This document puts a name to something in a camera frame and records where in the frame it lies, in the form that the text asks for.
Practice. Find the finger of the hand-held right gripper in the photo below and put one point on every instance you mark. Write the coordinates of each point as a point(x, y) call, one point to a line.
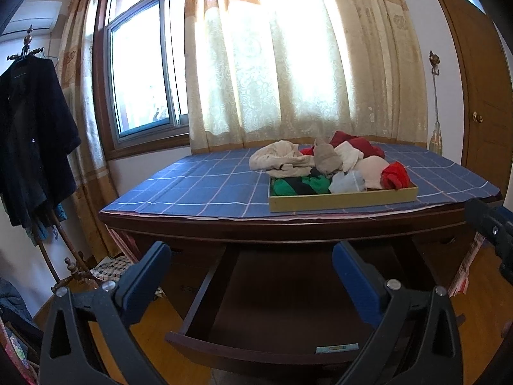
point(487, 220)
point(508, 272)

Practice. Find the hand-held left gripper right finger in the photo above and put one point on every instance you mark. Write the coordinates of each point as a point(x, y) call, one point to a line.
point(354, 284)

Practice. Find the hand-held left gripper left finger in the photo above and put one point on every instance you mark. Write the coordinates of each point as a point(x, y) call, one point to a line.
point(146, 280)

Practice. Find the dark wooden drawer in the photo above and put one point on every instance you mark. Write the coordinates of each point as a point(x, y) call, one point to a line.
point(280, 288)

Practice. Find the yellow cardboard tray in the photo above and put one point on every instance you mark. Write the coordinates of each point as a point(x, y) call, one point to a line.
point(344, 202)

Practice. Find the light blue underwear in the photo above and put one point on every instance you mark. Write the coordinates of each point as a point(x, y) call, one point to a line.
point(346, 182)

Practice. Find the small red underwear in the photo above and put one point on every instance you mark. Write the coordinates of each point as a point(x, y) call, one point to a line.
point(394, 174)

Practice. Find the green black striped underwear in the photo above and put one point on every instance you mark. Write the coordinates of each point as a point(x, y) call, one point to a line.
point(296, 186)

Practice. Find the white underwear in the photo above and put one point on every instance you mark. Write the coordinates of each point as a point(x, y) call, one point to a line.
point(348, 156)

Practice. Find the beige knit underwear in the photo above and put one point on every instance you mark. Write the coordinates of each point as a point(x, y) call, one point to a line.
point(326, 158)

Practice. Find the dark red underwear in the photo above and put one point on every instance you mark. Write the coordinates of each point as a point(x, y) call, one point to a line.
point(360, 144)

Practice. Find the cream dotted underwear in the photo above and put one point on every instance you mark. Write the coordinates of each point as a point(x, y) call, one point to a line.
point(276, 158)

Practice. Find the checkered cloth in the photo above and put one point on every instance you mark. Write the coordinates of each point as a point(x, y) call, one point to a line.
point(114, 268)

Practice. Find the wooden coat rack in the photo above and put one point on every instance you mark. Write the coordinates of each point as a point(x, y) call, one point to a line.
point(68, 256)

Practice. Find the dark wooden desk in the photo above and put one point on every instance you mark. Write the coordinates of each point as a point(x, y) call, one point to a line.
point(280, 228)

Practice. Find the brass door knob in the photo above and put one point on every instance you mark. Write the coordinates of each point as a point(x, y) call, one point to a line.
point(477, 117)

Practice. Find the blue plaid tablecloth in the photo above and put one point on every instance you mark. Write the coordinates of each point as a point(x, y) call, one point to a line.
point(192, 184)

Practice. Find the teal garment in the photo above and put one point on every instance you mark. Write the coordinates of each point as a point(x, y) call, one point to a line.
point(48, 228)

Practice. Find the blue grey jacket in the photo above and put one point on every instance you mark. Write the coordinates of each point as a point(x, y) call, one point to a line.
point(16, 308)

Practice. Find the colourful bag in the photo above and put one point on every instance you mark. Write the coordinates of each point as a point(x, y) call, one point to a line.
point(18, 357)

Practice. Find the brass curtain hook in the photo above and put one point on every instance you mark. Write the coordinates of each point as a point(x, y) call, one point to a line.
point(434, 60)

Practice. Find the dark navy coat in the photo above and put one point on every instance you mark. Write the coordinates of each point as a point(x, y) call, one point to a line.
point(36, 140)

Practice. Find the wooden framed window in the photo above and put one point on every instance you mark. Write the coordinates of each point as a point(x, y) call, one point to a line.
point(144, 68)

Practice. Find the cream lace curtain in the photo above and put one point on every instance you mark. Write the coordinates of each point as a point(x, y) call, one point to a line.
point(300, 56)

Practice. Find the white air conditioner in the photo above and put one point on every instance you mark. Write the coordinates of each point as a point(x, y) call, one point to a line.
point(32, 22)

